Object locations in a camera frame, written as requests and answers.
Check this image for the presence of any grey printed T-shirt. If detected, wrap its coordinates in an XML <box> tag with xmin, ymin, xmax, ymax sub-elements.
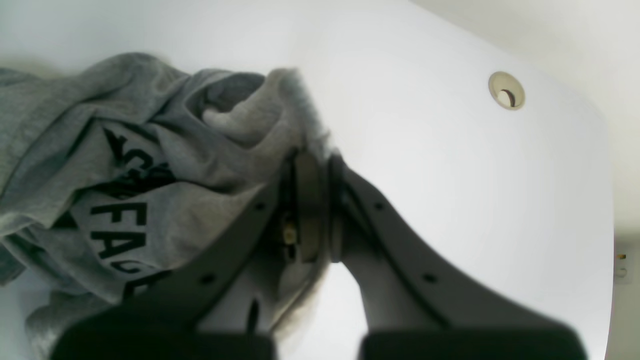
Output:
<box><xmin>1</xmin><ymin>53</ymin><xmax>330</xmax><ymax>360</ymax></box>

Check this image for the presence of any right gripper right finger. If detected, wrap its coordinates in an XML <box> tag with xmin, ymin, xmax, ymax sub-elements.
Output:
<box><xmin>327</xmin><ymin>154</ymin><xmax>586</xmax><ymax>360</ymax></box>

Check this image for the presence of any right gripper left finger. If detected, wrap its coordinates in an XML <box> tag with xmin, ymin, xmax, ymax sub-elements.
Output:
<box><xmin>51</xmin><ymin>152</ymin><xmax>329</xmax><ymax>360</ymax></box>

